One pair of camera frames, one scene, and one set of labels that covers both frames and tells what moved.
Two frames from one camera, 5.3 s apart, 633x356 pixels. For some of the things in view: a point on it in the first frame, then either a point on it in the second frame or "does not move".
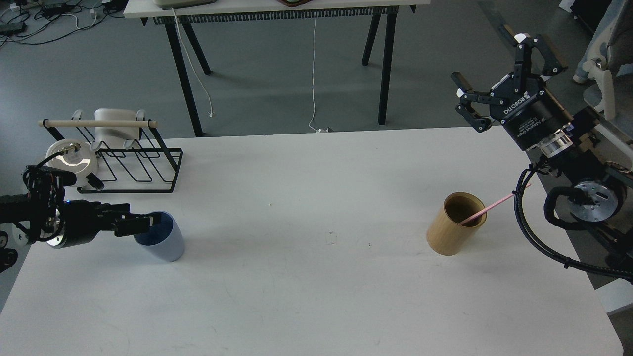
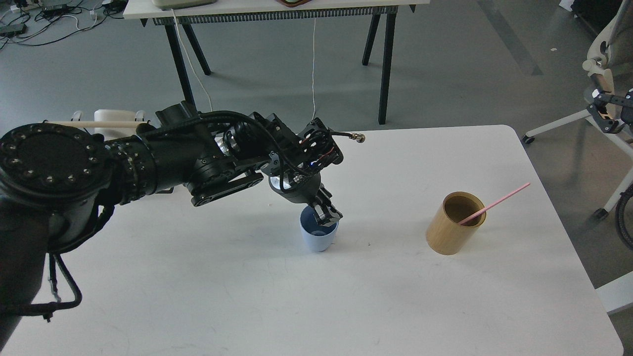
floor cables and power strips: [29, 22] does not move
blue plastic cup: [164, 239] to [317, 238]
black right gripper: [532, 117] to [600, 101]
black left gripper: [84, 219] to [298, 188]
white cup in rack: [115, 137] does not move
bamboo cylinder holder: [444, 234] does not move
